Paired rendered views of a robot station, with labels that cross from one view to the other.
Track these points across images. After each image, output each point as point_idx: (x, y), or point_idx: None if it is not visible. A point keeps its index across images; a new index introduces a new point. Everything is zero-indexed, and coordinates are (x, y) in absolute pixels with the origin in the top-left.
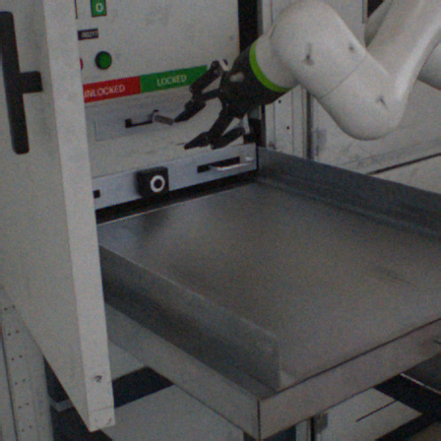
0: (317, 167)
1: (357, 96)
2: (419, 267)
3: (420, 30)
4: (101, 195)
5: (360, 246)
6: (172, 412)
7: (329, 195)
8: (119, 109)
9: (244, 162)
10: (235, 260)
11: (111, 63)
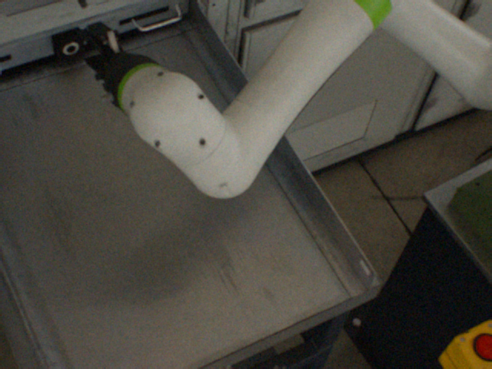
0: (231, 61)
1: (202, 179)
2: (256, 260)
3: (304, 82)
4: (12, 58)
5: (223, 204)
6: None
7: (237, 89)
8: (26, 1)
9: (169, 21)
10: (106, 201)
11: None
